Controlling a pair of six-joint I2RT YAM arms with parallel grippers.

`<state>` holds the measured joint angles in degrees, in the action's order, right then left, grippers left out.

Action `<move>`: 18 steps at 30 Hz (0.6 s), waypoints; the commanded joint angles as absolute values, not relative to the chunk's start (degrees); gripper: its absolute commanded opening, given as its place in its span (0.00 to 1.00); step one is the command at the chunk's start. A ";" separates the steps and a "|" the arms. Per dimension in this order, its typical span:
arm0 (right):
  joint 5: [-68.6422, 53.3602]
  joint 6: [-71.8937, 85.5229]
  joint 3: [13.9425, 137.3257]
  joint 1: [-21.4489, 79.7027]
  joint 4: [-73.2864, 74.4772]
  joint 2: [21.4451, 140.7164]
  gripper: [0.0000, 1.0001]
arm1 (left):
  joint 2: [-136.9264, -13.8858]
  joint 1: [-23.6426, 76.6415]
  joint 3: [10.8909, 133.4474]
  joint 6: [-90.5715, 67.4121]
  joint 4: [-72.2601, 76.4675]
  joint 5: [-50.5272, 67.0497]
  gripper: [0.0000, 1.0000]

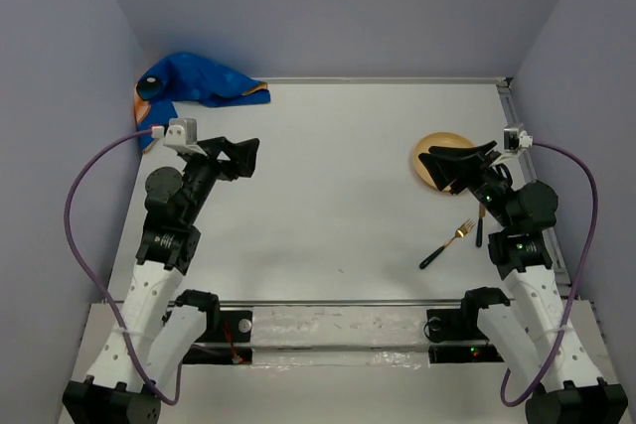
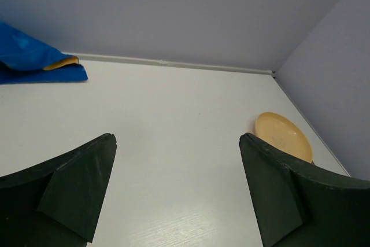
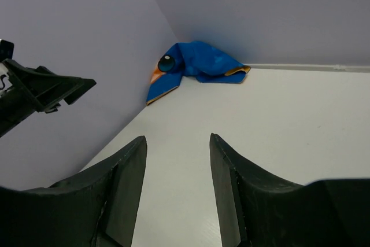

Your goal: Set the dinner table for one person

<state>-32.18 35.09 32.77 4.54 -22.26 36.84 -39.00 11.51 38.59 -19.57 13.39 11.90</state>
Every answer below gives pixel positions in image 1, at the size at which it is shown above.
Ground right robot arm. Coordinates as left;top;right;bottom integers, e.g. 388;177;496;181
418;142;628;423

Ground blue Mickey Mouse placemat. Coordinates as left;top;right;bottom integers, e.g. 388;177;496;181
133;53;271;130

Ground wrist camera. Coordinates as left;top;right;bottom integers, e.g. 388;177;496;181
151;118;205;155
503;122;534;153

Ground gold knife black handle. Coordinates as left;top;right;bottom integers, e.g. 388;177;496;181
475;204;486;248

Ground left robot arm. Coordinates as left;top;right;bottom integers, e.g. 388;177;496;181
63;137;260;423

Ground gold fork black handle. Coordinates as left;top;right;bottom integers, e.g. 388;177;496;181
418;219;476;270

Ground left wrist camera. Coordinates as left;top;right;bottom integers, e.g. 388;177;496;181
151;118;205;155

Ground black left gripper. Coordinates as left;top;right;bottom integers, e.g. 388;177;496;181
181;136;259;224

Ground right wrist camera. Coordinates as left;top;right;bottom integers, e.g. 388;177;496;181
503;122;534;153

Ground yellow plastic plate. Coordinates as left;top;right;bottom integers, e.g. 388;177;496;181
411;132;474;192

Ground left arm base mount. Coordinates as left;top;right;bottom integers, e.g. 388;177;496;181
183;309;253;365

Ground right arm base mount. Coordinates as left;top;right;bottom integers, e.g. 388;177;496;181
422;308;503;364

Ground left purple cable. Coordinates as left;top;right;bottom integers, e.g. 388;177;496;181
63;128;181;407

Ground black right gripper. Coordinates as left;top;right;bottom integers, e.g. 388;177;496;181
419;139;515;230

